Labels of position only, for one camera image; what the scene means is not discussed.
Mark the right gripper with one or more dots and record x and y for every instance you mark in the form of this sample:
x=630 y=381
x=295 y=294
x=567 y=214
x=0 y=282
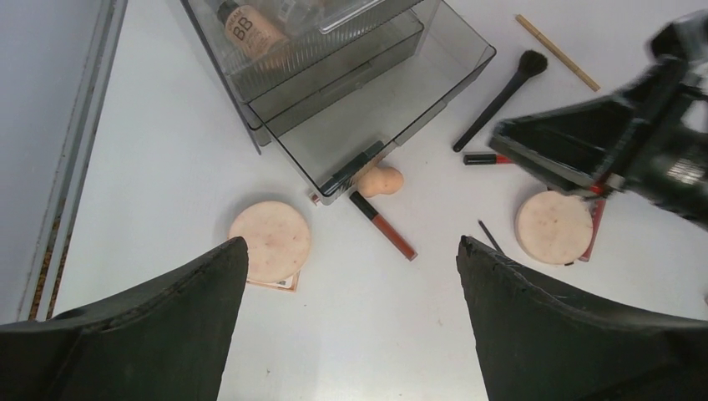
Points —
x=665 y=161

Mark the black powder brush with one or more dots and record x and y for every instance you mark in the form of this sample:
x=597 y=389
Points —
x=531 y=63

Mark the beige puff on base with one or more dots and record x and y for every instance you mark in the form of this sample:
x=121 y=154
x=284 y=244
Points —
x=279 y=243

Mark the red lip gloss tube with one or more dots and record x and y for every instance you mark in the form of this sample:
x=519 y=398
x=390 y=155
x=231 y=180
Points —
x=596 y=209

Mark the red black lip pencil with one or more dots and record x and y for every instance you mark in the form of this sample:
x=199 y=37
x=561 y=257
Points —
x=485 y=159

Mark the round beige powder puff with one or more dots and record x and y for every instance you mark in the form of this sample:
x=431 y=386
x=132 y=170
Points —
x=553 y=228

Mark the black brow brush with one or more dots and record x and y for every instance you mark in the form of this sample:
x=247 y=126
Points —
x=490 y=237

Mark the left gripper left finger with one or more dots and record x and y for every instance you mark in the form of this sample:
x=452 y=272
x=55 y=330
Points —
x=164 y=339

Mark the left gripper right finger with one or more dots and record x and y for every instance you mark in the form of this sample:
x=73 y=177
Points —
x=538 y=338

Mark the orange lip gloss tube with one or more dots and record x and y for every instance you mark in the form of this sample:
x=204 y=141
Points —
x=373 y=215

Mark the clear acrylic organizer box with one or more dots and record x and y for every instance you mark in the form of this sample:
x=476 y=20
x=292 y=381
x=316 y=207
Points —
x=355 y=80

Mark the beige blender sponge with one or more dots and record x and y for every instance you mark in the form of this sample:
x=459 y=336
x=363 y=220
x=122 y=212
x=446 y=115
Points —
x=380 y=181

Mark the wooden stick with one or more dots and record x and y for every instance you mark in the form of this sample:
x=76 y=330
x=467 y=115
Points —
x=557 y=52

